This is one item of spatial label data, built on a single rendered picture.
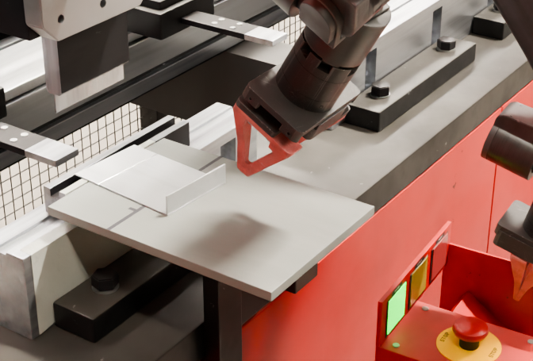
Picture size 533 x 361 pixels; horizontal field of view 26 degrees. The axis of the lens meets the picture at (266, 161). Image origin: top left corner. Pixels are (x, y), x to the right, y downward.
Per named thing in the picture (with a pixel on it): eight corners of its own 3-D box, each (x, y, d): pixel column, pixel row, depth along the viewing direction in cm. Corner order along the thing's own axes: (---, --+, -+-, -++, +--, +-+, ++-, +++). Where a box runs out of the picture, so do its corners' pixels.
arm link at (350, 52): (373, 26, 91) (409, 5, 95) (311, -30, 92) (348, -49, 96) (335, 86, 95) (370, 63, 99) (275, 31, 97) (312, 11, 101)
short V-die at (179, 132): (67, 220, 116) (65, 193, 114) (45, 211, 117) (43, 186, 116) (189, 145, 130) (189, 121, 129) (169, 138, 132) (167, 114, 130)
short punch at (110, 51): (63, 115, 112) (55, 23, 107) (48, 110, 113) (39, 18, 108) (130, 81, 119) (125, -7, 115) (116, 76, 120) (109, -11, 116)
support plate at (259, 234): (271, 302, 100) (271, 292, 99) (47, 215, 113) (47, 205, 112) (374, 214, 113) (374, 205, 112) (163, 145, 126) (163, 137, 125)
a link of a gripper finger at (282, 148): (201, 156, 105) (243, 86, 98) (247, 127, 110) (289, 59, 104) (255, 207, 103) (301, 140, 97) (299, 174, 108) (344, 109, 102)
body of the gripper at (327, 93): (236, 98, 99) (272, 37, 94) (301, 59, 106) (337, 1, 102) (292, 148, 98) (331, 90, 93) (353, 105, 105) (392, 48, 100)
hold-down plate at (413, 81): (378, 132, 154) (379, 113, 153) (343, 123, 157) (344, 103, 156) (475, 60, 176) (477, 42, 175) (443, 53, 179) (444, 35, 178)
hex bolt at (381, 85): (384, 101, 156) (384, 90, 156) (366, 96, 158) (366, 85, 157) (393, 94, 158) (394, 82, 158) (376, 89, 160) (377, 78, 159)
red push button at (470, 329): (478, 365, 127) (481, 338, 125) (444, 354, 128) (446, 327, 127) (491, 346, 130) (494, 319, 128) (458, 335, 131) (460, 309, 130)
